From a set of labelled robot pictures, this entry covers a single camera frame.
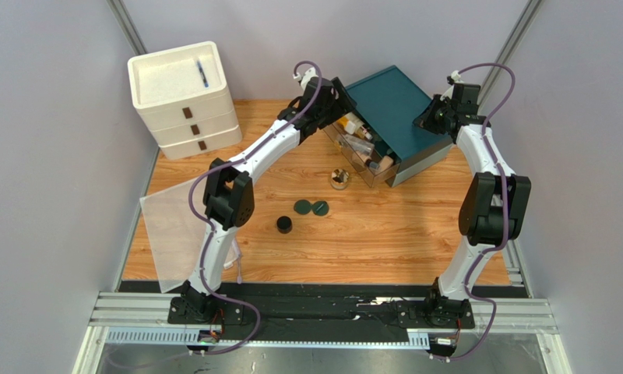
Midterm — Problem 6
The cream pump lotion bottle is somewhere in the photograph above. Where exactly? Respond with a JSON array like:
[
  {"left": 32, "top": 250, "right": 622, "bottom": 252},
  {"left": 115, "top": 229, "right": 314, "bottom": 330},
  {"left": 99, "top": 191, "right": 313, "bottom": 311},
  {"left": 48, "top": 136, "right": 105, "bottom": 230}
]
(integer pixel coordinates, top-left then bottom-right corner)
[{"left": 349, "top": 126, "right": 373, "bottom": 142}]

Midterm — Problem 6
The teal drawer organizer box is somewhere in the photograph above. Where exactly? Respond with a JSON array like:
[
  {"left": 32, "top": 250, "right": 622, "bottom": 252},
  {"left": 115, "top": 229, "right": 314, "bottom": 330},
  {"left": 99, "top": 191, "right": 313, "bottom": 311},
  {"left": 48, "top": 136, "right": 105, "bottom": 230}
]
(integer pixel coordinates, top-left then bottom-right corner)
[{"left": 347, "top": 65, "right": 452, "bottom": 187}]

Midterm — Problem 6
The grey cap foundation bottle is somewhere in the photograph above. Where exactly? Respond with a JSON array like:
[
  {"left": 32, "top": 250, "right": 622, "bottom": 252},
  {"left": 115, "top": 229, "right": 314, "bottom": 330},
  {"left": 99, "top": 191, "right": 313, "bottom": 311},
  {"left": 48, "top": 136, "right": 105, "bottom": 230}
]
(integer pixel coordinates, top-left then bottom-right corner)
[{"left": 343, "top": 135, "right": 373, "bottom": 155}]

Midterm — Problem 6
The clear acrylic drawer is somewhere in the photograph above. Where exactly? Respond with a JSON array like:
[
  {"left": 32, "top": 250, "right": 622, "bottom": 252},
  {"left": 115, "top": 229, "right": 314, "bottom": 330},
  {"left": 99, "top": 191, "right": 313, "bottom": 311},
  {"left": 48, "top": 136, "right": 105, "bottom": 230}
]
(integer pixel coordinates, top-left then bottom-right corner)
[{"left": 324, "top": 113, "right": 399, "bottom": 188}]

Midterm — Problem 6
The orange cosmetic tube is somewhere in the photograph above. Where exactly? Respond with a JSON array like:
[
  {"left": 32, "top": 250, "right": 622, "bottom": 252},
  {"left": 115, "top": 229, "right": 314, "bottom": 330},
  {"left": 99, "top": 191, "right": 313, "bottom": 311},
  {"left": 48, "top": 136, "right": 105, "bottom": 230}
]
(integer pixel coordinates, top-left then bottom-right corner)
[{"left": 337, "top": 117, "right": 361, "bottom": 134}]

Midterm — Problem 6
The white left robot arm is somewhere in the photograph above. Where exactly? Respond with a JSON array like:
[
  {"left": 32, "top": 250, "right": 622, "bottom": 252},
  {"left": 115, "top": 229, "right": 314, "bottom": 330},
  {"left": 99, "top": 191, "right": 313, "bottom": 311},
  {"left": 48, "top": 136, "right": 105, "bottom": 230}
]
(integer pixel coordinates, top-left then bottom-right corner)
[{"left": 181, "top": 73, "right": 356, "bottom": 316}]

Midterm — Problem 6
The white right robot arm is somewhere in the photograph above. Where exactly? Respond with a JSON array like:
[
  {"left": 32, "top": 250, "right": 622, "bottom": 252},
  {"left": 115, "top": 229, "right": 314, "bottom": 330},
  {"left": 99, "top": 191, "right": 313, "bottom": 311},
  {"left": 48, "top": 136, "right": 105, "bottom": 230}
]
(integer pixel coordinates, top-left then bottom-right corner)
[{"left": 419, "top": 80, "right": 532, "bottom": 324}]

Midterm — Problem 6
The gold lid cream jar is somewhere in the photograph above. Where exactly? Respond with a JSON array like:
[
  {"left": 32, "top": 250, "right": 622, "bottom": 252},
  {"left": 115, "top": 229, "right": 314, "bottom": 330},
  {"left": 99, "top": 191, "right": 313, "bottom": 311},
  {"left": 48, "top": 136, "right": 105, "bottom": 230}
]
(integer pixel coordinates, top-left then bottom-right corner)
[{"left": 329, "top": 168, "right": 350, "bottom": 190}]

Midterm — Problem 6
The dark green round compact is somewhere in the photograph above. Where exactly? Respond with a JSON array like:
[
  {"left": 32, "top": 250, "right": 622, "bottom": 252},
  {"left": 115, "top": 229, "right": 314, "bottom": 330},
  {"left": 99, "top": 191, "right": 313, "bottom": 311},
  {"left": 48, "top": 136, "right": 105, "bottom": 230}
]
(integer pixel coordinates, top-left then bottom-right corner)
[{"left": 294, "top": 199, "right": 312, "bottom": 215}]

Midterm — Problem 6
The small black jar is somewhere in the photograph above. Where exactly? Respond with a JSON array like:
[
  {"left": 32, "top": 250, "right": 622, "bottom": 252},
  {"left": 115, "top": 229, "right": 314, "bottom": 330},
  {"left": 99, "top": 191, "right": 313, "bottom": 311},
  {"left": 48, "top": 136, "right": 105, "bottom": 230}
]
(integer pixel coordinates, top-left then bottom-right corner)
[{"left": 276, "top": 216, "right": 293, "bottom": 234}]

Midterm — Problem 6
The blue pen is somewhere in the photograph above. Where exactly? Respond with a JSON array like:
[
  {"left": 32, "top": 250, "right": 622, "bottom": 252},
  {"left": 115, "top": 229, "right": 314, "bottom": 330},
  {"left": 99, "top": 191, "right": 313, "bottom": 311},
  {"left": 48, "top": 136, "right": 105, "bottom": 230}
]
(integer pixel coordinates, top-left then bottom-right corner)
[{"left": 195, "top": 59, "right": 209, "bottom": 88}]

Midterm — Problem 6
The white three drawer cabinet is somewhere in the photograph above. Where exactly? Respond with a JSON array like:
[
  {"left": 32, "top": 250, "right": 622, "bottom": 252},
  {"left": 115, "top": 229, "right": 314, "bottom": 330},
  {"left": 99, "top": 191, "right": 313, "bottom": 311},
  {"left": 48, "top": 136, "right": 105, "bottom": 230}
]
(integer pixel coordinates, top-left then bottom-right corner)
[{"left": 127, "top": 41, "right": 242, "bottom": 160}]

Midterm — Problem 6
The white mesh pouch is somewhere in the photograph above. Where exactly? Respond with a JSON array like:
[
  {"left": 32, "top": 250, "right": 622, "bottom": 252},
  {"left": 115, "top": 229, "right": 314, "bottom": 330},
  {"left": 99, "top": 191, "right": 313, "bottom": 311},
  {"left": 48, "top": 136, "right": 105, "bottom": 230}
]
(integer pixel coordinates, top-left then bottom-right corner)
[{"left": 140, "top": 178, "right": 239, "bottom": 295}]

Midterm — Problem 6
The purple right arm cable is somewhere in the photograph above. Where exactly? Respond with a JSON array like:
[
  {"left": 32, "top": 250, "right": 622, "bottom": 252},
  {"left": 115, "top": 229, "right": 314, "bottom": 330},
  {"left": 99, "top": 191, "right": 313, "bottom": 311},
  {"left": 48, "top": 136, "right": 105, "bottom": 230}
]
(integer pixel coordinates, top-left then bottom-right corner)
[{"left": 425, "top": 62, "right": 517, "bottom": 362}]

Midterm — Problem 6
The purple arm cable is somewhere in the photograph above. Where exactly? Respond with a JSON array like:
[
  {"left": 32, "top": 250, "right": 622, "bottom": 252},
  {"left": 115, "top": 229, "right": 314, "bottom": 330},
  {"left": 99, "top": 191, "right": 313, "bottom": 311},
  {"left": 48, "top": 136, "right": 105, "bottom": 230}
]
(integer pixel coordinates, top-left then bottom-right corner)
[
  {"left": 425, "top": 62, "right": 517, "bottom": 362},
  {"left": 106, "top": 60, "right": 324, "bottom": 370}
]

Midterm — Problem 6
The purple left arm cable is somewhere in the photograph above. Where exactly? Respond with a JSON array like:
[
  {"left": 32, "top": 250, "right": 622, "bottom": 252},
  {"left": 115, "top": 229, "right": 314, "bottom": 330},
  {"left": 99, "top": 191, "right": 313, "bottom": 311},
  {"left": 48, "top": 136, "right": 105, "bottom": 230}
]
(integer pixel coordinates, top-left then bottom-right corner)
[{"left": 106, "top": 60, "right": 324, "bottom": 370}]

